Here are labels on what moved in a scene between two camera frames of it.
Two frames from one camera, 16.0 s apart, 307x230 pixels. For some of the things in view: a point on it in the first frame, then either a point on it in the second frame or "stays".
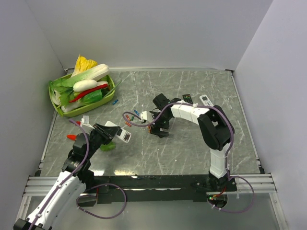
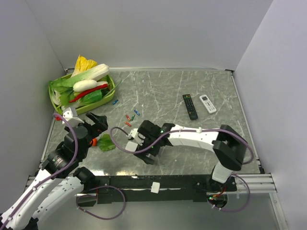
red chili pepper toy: [76, 98] stays
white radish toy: [83, 85] stays
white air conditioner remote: [206, 101] stays
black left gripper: [107, 132] -> [100, 125]
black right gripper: [155, 129] -> [142, 155]
